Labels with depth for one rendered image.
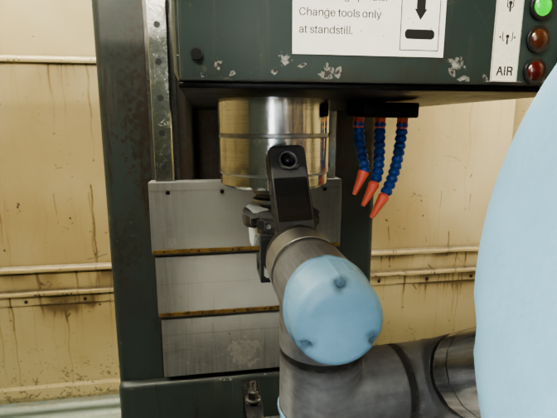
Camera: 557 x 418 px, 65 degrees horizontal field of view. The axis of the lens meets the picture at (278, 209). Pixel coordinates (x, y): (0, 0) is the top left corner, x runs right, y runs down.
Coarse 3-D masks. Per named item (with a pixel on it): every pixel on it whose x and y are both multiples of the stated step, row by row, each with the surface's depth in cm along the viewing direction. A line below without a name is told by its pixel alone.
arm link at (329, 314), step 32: (288, 256) 40; (320, 256) 36; (288, 288) 35; (320, 288) 32; (352, 288) 33; (288, 320) 34; (320, 320) 33; (352, 320) 33; (288, 352) 37; (320, 352) 33; (352, 352) 34
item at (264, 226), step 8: (264, 216) 54; (264, 224) 53; (272, 224) 53; (264, 232) 54; (272, 232) 53; (280, 232) 47; (264, 240) 53; (272, 240) 48; (264, 248) 53; (256, 256) 59; (264, 256) 54; (256, 264) 59; (264, 264) 54; (264, 280) 54
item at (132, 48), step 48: (96, 0) 98; (144, 0) 100; (96, 48) 101; (144, 48) 102; (144, 96) 104; (144, 144) 106; (192, 144) 108; (336, 144) 113; (144, 192) 108; (144, 240) 110; (144, 288) 112; (144, 336) 115; (144, 384) 116; (192, 384) 118; (240, 384) 120
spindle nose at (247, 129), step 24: (240, 120) 56; (264, 120) 55; (288, 120) 56; (312, 120) 57; (240, 144) 57; (264, 144) 56; (288, 144) 56; (312, 144) 58; (240, 168) 58; (264, 168) 56; (312, 168) 58
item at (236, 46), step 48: (192, 0) 40; (240, 0) 40; (288, 0) 41; (480, 0) 44; (528, 0) 45; (192, 48) 40; (240, 48) 41; (288, 48) 42; (480, 48) 45; (192, 96) 54; (240, 96) 54; (288, 96) 54; (336, 96) 54; (384, 96) 54; (432, 96) 54; (480, 96) 54; (528, 96) 54
